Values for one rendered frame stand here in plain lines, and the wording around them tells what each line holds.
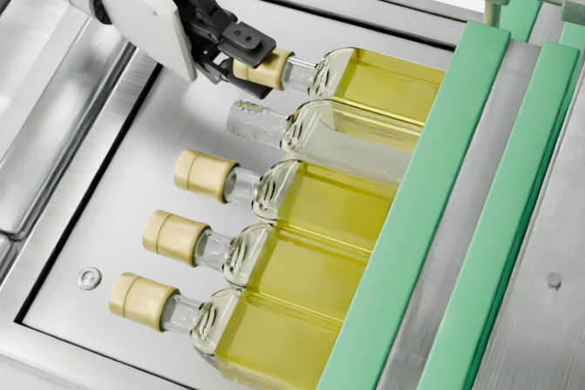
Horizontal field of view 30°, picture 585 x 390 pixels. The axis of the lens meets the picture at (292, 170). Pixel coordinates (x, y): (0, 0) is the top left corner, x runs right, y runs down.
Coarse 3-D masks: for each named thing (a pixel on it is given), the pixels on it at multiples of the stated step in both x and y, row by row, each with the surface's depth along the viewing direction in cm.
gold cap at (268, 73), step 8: (280, 48) 92; (272, 56) 91; (280, 56) 91; (240, 64) 92; (264, 64) 91; (272, 64) 91; (280, 64) 91; (240, 72) 92; (248, 72) 92; (256, 72) 91; (264, 72) 91; (272, 72) 91; (280, 72) 91; (248, 80) 93; (256, 80) 92; (264, 80) 92; (272, 80) 91; (280, 88) 93
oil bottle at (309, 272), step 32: (256, 224) 83; (224, 256) 83; (256, 256) 81; (288, 256) 80; (320, 256) 80; (352, 256) 80; (256, 288) 80; (288, 288) 79; (320, 288) 79; (352, 288) 79
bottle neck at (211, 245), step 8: (200, 232) 84; (208, 232) 84; (216, 232) 84; (200, 240) 83; (208, 240) 83; (216, 240) 83; (224, 240) 83; (200, 248) 83; (208, 248) 83; (216, 248) 83; (224, 248) 83; (192, 256) 84; (200, 256) 83; (208, 256) 83; (216, 256) 83; (200, 264) 84; (208, 264) 84; (216, 264) 83
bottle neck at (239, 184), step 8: (232, 168) 86; (240, 168) 86; (232, 176) 86; (240, 176) 86; (248, 176) 86; (256, 176) 86; (232, 184) 86; (240, 184) 85; (248, 184) 85; (256, 184) 85; (224, 192) 86; (232, 192) 86; (240, 192) 85; (248, 192) 85; (232, 200) 86; (240, 200) 86; (248, 200) 85
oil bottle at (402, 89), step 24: (336, 48) 90; (360, 48) 89; (312, 72) 90; (336, 72) 88; (360, 72) 88; (384, 72) 88; (408, 72) 88; (432, 72) 87; (312, 96) 89; (336, 96) 87; (360, 96) 87; (384, 96) 87; (408, 96) 86; (432, 96) 86; (408, 120) 86
